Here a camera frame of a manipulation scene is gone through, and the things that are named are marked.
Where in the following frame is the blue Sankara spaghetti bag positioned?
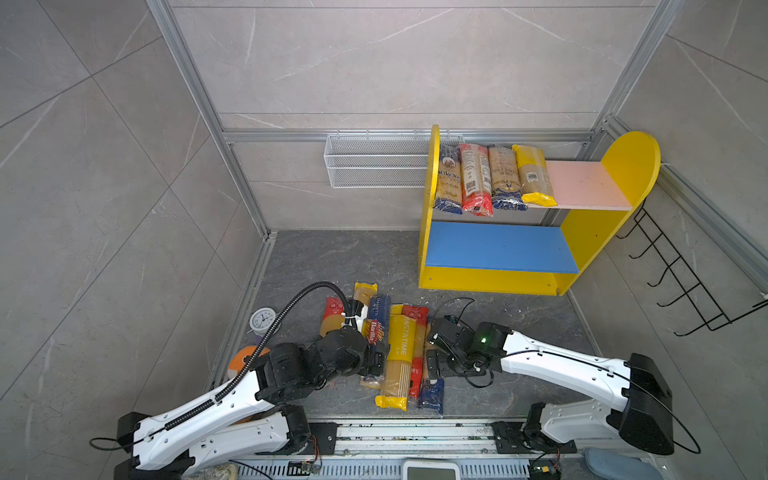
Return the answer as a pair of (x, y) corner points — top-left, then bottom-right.
(434, 145), (463, 215)

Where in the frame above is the dark blue end spaghetti bag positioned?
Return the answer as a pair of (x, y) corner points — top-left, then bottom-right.
(488, 145), (527, 211)

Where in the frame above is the red label spaghetti bag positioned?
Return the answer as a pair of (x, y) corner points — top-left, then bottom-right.
(459, 143), (493, 217)

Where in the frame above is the yellow end spaghetti bag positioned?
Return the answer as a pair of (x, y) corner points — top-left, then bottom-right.
(512, 144), (557, 208)

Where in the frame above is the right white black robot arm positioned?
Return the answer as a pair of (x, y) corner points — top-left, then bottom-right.
(426, 316), (675, 456)

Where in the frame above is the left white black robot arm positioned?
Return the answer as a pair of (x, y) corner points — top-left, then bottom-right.
(113, 326), (370, 479)

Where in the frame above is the yellow pink blue wooden shelf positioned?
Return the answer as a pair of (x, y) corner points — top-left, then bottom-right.
(418, 127), (661, 295)

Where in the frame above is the thin red spaghetti bag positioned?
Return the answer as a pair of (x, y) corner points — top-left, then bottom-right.
(403, 305), (429, 400)

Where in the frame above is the blue trim spaghetti bag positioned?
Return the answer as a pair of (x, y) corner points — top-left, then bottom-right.
(418, 317), (445, 416)

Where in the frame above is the yellow Pastatime spaghetti bag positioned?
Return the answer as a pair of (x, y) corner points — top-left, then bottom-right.
(375, 305), (417, 411)

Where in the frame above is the orange plush toy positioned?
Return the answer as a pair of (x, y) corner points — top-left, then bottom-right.
(227, 345), (257, 379)

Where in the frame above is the white analog alarm clock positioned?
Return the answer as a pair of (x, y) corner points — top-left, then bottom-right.
(249, 307), (277, 337)

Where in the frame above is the blue Barilla spaghetti box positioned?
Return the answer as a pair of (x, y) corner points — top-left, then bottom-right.
(359, 293), (392, 391)

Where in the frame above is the yellow label spaghetti bag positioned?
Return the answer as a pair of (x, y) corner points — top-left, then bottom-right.
(352, 282), (378, 310)

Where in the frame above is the white digital scale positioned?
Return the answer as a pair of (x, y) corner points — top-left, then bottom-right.
(402, 459), (461, 480)

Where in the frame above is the blue grey cloth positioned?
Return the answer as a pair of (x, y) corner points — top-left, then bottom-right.
(583, 448), (663, 480)

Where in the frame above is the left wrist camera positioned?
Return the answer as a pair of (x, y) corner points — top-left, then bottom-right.
(345, 299), (368, 332)

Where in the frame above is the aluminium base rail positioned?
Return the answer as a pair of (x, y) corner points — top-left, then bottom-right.
(203, 418), (661, 480)

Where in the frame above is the left black cable conduit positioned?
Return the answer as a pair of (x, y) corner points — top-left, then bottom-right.
(161, 281), (352, 430)

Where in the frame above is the white wire mesh basket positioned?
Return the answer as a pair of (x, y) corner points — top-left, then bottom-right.
(323, 133), (464, 189)

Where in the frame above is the black wire hook rack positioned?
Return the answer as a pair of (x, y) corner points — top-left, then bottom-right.
(616, 201), (767, 338)

